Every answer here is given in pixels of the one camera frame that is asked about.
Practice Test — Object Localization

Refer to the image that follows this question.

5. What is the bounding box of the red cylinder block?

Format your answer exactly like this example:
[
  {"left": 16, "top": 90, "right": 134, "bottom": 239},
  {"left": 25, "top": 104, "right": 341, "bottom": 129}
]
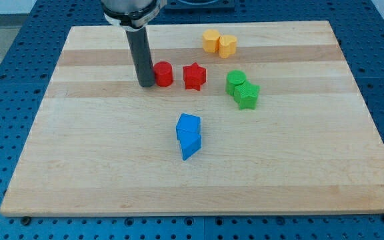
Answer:
[{"left": 153, "top": 61, "right": 173, "bottom": 87}]

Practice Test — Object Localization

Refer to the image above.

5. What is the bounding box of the blue triangle block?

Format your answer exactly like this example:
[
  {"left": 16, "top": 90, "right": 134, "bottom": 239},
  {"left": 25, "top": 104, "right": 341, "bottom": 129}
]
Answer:
[{"left": 178, "top": 131, "right": 201, "bottom": 161}]

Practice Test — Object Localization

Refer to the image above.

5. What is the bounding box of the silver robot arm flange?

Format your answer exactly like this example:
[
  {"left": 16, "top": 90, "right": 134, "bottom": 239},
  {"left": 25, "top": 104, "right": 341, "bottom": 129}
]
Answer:
[{"left": 101, "top": 0, "right": 165, "bottom": 31}]

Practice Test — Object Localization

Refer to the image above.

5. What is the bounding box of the green star block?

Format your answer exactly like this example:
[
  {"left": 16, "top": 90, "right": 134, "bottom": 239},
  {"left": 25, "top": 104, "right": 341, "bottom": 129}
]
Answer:
[{"left": 233, "top": 81, "right": 260, "bottom": 110}]

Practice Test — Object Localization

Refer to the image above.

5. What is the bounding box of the yellow heart block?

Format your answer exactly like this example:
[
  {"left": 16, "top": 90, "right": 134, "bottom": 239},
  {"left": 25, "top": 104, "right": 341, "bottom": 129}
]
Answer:
[{"left": 219, "top": 35, "right": 237, "bottom": 59}]

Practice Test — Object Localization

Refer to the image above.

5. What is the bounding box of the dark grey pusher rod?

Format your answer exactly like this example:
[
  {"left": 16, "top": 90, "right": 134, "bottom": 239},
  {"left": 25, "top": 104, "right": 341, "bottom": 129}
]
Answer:
[{"left": 126, "top": 27, "right": 155, "bottom": 87}]

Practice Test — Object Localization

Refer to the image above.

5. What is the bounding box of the green cylinder block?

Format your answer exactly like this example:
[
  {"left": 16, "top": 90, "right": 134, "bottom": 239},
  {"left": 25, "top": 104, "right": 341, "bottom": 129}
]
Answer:
[{"left": 225, "top": 70, "right": 247, "bottom": 96}]

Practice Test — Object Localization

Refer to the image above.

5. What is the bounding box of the blue cube block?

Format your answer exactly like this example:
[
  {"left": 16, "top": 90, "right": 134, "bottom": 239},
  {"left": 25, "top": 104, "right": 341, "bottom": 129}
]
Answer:
[{"left": 175, "top": 113, "right": 201, "bottom": 140}]

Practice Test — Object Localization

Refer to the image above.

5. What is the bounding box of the light wooden board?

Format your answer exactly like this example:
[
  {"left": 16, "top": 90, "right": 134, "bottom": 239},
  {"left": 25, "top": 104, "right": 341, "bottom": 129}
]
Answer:
[{"left": 0, "top": 21, "right": 384, "bottom": 217}]

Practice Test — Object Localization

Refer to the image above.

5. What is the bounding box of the red star block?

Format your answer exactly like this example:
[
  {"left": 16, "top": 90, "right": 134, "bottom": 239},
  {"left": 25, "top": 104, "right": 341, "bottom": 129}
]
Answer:
[{"left": 183, "top": 63, "right": 207, "bottom": 91}]

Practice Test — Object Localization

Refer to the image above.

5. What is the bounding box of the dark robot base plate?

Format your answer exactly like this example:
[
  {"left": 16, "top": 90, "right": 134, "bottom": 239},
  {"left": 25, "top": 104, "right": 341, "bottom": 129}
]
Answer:
[{"left": 164, "top": 0, "right": 235, "bottom": 11}]

